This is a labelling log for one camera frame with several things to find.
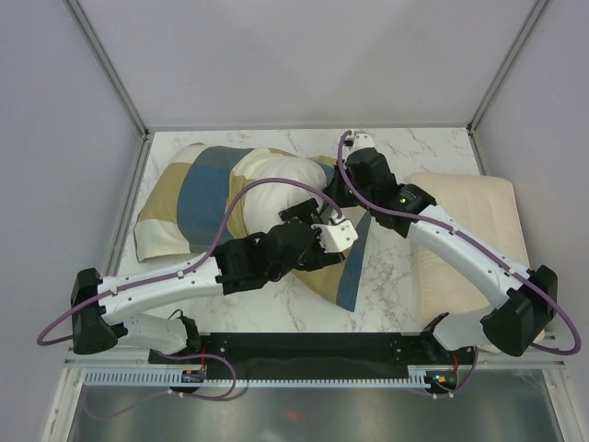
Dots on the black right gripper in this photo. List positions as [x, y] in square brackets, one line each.
[335, 192]

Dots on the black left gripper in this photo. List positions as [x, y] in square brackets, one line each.
[319, 259]

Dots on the white pillow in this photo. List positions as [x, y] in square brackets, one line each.
[262, 205]

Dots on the blue beige checkered pillowcase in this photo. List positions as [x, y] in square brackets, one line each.
[186, 208]

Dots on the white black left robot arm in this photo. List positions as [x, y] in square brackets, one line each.
[109, 311]

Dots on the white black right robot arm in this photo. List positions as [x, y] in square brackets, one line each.
[520, 301]

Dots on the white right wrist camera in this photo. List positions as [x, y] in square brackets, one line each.
[358, 140]

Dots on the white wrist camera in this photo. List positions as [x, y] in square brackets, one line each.
[336, 238]
[358, 140]

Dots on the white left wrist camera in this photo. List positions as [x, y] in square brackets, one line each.
[336, 238]

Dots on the white slotted cable duct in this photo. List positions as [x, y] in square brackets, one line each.
[179, 378]

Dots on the aluminium right frame post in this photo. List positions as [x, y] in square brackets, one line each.
[521, 38]

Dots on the aluminium frame post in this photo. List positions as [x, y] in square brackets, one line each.
[521, 38]
[96, 46]

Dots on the aluminium extrusion rail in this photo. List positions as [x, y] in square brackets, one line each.
[524, 357]

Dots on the aluminium left frame post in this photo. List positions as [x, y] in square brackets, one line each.
[96, 46]

